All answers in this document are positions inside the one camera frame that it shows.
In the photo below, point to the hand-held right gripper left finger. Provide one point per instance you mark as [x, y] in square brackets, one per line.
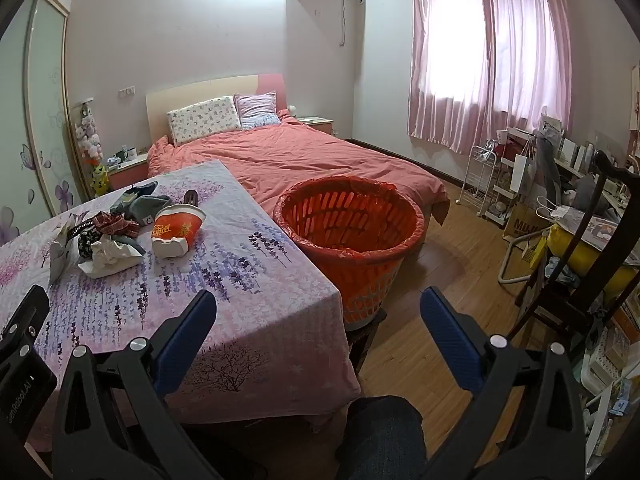
[186, 340]

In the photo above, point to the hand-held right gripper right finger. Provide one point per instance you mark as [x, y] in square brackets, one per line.
[450, 340]

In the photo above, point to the plastic lattice basket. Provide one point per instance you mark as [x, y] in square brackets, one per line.
[365, 305]

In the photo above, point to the white tissue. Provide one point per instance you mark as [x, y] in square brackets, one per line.
[111, 257]

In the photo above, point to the orange paper noodle cup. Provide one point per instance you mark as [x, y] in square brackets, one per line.
[175, 225]

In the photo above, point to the light grey sock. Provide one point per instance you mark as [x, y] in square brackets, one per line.
[147, 208]

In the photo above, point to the black daisy print cloth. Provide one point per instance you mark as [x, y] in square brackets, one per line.
[83, 245]

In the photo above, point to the orange plastic basket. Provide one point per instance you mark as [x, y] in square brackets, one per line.
[345, 225]

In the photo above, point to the dark grey sock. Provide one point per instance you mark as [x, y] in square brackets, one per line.
[134, 191]

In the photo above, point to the printed floral tablecloth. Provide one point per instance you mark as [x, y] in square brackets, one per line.
[240, 280]

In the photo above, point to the dark wooden stool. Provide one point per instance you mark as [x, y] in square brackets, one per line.
[367, 337]

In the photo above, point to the person's leg dark trousers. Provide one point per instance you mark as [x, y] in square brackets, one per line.
[385, 435]

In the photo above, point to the brown paper bag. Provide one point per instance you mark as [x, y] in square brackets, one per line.
[520, 222]

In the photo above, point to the yellow plastic tub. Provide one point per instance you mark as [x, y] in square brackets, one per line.
[565, 247]

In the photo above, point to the white storage cart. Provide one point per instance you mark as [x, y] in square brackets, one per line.
[505, 195]

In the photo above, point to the dark wooden chair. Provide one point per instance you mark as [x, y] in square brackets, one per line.
[590, 240]

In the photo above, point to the pink nightstand with clutter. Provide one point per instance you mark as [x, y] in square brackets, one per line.
[127, 172]

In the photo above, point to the white paper bag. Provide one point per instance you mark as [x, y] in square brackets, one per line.
[522, 175]

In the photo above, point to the yellow green plush toy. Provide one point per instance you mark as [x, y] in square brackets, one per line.
[100, 180]

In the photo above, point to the grey hanging garment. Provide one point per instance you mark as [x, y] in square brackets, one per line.
[550, 160]

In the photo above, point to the coral bed duvet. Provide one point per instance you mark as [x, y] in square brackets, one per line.
[310, 155]

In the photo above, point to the floral white pillow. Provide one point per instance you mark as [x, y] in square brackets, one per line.
[202, 117]

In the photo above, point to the hanging column of plush toys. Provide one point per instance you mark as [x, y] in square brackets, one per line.
[89, 132]

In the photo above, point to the pink striped pillow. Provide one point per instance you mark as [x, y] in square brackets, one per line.
[256, 107]

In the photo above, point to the beige and pink headboard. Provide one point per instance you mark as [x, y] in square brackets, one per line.
[200, 90]

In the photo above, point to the floral sliding door wardrobe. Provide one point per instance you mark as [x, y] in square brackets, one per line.
[40, 125]

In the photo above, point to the pink bare nightstand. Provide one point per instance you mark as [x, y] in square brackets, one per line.
[317, 124]

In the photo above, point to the pink curtain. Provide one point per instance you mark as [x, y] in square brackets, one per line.
[500, 60]

